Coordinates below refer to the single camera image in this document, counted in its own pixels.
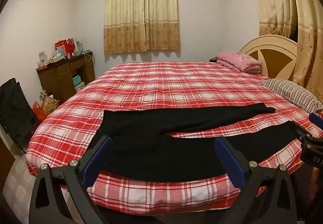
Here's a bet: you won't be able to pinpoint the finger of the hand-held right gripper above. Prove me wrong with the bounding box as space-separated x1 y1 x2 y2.
309 112 323 132
296 126 315 142

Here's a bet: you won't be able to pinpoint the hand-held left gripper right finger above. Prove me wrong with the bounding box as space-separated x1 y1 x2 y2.
214 137 297 224

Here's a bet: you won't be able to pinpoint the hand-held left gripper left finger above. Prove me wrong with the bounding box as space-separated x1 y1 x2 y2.
29 135 114 224

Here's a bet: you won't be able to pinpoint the black pants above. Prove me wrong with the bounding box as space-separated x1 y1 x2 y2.
84 103 302 181

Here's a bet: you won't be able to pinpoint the striped pillow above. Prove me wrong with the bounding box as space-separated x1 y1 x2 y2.
261 78 323 113

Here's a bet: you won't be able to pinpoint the cream wooden headboard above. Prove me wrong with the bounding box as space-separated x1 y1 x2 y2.
238 34 299 82

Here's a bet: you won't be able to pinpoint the floral gift bag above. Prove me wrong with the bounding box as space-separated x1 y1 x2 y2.
39 90 60 116

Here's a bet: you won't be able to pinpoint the red plastic bag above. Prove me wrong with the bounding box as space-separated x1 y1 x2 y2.
32 101 47 122

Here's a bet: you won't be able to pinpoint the teal boxes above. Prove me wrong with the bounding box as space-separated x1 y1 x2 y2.
72 75 85 92

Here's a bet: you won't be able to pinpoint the brown wooden door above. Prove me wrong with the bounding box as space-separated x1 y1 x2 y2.
0 133 17 181

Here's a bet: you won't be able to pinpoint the brown wooden dresser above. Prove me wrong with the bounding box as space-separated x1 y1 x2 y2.
36 52 96 99

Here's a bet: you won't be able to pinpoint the black bag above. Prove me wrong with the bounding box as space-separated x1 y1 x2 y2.
0 78 41 152

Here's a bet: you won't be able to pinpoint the pink folded blanket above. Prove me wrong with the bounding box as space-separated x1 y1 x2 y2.
216 50 263 74

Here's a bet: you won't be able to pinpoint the red plaid bed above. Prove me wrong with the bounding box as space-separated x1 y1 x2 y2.
25 61 323 216

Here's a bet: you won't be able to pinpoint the white card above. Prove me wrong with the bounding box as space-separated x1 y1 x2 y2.
38 51 48 67

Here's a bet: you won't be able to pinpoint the beige window curtain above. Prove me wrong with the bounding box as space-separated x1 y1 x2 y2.
103 0 181 55

